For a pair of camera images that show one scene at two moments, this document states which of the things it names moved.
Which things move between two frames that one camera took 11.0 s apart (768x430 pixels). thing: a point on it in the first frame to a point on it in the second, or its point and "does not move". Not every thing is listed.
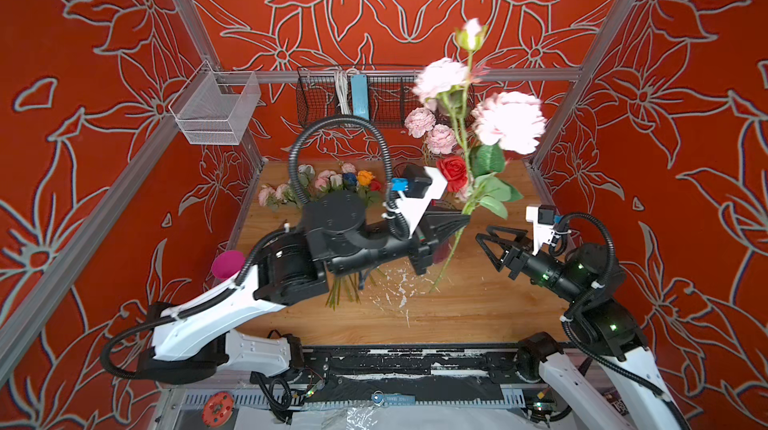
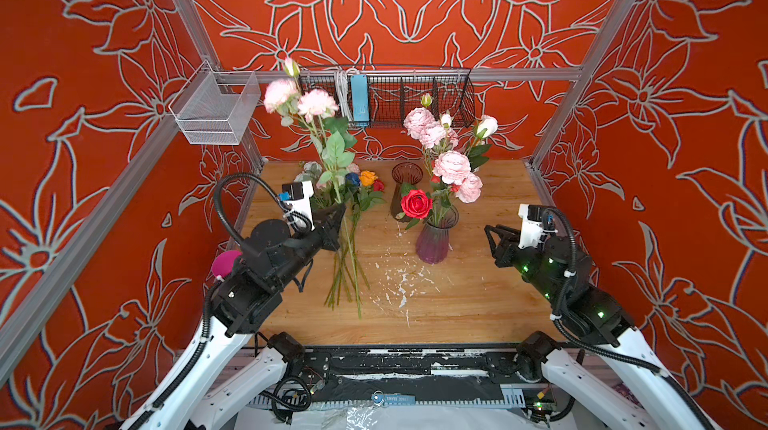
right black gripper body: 552,272 does not move
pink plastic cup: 227,263 does not move
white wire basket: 215,107 does not move
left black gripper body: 362,254 to 307,244
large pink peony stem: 510,121 to 450,168
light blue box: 359,93 does not move
